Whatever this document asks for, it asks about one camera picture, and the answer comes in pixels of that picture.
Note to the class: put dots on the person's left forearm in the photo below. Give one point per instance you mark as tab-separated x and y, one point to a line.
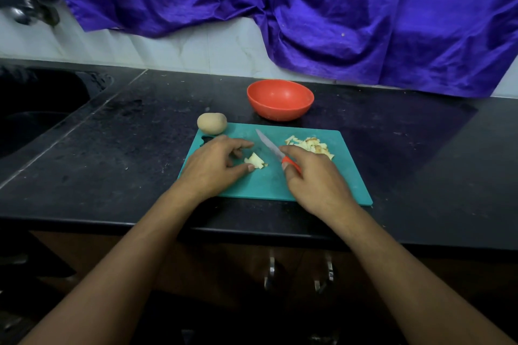
105	284

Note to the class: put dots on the metal faucet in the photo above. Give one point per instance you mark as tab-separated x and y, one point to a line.
31	9

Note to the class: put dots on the purple cloth curtain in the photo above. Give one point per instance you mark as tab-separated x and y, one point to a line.
380	9

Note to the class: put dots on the person's right hand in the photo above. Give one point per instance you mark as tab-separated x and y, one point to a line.
320	185

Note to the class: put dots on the orange bowl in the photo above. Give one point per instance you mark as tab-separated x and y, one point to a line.
280	99

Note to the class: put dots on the dark kitchen sink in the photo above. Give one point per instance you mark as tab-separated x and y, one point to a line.
36	110

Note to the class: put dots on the pile of diced apple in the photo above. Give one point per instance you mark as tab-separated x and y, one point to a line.
312	146

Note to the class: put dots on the teal plastic cutting board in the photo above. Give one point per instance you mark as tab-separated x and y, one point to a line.
348	183

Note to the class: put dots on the whole brown potato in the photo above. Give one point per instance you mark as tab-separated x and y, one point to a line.
212	123

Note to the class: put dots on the person's right forearm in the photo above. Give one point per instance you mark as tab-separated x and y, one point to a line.
421	284

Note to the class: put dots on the person's left hand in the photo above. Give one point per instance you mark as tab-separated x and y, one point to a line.
206	169

